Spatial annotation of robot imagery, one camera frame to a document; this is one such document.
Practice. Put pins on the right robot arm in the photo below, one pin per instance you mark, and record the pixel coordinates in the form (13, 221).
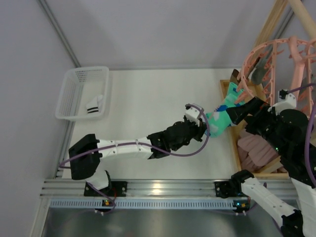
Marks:
(288, 132)

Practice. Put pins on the brown sock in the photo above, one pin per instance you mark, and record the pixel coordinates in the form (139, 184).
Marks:
(234, 75)

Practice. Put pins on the white plastic basket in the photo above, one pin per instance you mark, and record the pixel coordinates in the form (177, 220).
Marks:
(79, 86)

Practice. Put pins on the grey sock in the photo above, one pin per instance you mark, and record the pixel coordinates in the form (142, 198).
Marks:
(258, 74)

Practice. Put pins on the green blue patterned sock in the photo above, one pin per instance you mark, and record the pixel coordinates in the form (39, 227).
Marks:
(219, 120)

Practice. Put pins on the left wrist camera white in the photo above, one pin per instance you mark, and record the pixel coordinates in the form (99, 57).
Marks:
(193, 113)

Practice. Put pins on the white black-striped sock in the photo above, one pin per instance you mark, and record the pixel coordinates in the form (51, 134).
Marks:
(95, 105)

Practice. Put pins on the pink fabric pile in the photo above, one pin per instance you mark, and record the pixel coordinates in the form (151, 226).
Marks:
(257, 155)

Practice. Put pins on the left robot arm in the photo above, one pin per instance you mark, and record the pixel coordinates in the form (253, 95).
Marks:
(89, 155)

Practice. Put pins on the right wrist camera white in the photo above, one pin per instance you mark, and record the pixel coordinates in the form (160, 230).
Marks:
(285, 101)

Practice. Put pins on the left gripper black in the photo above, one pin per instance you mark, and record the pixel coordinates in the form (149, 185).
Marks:
(202, 127)

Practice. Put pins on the wooden rod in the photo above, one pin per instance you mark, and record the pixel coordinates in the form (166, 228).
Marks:
(304, 17)

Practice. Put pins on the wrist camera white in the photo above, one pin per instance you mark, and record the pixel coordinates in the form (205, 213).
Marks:
(285, 101)
(193, 113)

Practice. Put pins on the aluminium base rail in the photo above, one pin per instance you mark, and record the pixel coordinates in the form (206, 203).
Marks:
(283, 188)

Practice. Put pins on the pink round clip hanger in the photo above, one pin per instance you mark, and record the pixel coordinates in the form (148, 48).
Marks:
(290, 64)

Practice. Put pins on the wooden upright post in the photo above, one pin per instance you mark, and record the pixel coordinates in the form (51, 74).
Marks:
(271, 22)

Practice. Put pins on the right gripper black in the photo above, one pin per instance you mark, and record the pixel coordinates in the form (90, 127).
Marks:
(250, 108)

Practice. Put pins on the wooden tray frame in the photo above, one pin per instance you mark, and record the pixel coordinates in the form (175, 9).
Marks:
(235, 131)

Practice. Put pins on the white slotted cable duct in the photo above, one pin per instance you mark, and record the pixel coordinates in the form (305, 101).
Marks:
(132, 203)

